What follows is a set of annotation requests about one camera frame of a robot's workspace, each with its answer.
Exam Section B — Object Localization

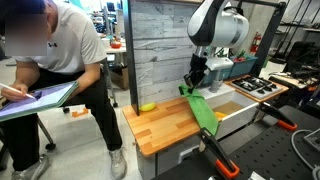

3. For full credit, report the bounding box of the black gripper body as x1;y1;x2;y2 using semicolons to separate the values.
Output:
183;53;210;87

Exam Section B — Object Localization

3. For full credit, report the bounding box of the green towel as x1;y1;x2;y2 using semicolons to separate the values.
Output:
178;83;220;136

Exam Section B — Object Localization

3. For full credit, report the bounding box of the grey faucet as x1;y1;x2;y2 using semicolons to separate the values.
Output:
209;68;226;94

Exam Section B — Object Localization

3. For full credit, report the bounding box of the blue planter bin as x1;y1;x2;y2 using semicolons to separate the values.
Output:
229;54;259;78
203;64;235;86

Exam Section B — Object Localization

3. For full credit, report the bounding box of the yellow toy corn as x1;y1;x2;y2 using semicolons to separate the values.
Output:
214;111;228;121

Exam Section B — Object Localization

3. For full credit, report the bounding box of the grey wood backsplash panel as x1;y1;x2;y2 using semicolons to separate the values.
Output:
129;0;208;108

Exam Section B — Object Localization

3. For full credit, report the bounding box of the yellow toy lemon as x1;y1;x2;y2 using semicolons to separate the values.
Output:
138;102;157;113

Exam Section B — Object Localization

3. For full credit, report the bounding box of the white sink basin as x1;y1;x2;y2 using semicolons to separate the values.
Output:
195;83;260;141

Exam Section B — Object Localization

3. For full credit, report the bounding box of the toy stove top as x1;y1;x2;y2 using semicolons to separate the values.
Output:
229;75;284;100

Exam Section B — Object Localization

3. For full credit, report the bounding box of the red fire extinguisher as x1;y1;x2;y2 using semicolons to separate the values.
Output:
250;30;263;54

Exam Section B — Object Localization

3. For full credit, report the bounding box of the black orange clamp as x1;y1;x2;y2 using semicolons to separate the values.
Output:
256;102;299;132
197;127;241;180

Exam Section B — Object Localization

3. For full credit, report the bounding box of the cardboard box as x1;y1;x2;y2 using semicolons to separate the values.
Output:
109;64;130;90

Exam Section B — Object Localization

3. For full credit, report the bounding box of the grey cabinet base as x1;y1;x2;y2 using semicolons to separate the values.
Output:
134;133;201;180

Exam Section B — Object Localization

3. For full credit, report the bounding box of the white background table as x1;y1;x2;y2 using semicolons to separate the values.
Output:
103;44;128;55

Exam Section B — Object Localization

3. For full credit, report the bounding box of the red bowl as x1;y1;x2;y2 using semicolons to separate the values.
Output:
109;41;123;50

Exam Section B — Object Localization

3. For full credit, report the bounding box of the orange floor block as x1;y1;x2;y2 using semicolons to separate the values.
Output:
71;107;89;118

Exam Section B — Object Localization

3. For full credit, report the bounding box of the person in white shirt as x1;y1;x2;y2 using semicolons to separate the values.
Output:
0;0;128;180

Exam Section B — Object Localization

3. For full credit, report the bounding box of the grey device box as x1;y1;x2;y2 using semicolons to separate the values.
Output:
303;128;320;153

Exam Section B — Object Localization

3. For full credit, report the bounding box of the tablet with green case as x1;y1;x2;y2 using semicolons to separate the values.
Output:
0;80;80;123

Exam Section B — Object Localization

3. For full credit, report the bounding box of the stool base with casters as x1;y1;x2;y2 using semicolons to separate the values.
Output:
35;114;57;152

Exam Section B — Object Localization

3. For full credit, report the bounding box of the white stylus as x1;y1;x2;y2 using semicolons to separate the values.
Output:
0;82;36;100

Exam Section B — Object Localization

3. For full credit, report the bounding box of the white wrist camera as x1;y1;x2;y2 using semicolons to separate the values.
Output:
204;56;234;72

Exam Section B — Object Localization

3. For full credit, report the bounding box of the black metal frame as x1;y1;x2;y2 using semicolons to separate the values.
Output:
122;0;288;116

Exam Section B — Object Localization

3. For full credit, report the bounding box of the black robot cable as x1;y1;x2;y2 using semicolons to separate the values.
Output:
222;4;247;17

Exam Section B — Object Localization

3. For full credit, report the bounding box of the grey cable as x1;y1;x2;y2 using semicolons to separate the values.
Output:
290;129;320;176

